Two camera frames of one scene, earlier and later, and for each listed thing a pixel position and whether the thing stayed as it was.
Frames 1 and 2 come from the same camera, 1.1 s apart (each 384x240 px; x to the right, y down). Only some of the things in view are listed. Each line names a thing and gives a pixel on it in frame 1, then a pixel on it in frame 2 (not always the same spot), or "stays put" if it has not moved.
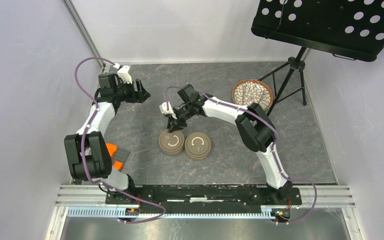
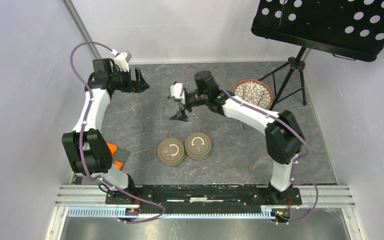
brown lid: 198,144 stays put
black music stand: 355,29 stays put
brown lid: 171,142 to 171,150
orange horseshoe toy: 111,148 stays put
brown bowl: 171,153 to 172,164
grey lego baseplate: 120,155 stays put
